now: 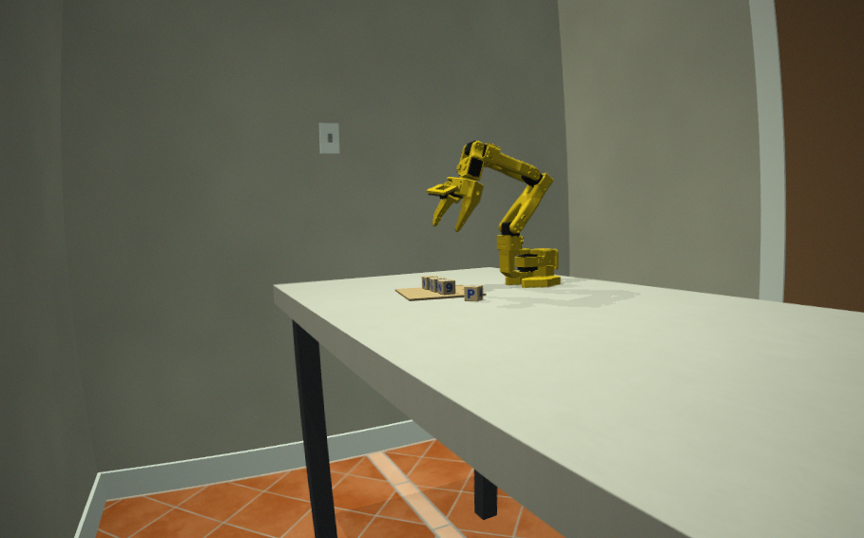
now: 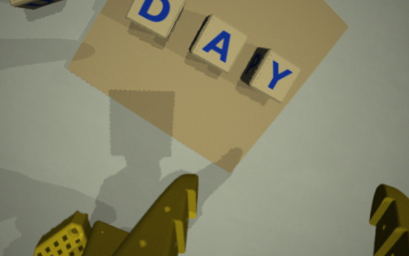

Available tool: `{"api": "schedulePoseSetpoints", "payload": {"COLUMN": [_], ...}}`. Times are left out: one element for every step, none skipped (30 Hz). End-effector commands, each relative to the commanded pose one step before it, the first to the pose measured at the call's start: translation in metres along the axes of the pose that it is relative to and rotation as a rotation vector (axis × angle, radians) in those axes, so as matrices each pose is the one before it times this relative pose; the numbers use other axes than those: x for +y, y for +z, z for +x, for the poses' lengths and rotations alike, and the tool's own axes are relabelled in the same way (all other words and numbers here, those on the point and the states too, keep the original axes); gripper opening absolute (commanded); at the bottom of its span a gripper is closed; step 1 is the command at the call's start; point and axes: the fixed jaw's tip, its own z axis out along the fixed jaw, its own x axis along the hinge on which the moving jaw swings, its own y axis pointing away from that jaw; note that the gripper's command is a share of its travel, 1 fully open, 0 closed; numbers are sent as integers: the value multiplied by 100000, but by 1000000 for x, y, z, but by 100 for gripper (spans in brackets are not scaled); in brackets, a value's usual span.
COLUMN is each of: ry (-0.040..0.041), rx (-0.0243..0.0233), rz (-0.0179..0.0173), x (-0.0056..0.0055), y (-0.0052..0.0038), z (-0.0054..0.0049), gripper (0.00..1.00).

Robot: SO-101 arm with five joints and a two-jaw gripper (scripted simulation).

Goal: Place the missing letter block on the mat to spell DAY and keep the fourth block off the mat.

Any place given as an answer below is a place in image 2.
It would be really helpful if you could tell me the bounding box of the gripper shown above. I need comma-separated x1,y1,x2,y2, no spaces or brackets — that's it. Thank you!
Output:
112,173,409,256

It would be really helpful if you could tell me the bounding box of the tan mat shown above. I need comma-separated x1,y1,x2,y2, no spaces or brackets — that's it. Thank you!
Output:
67,0,349,173

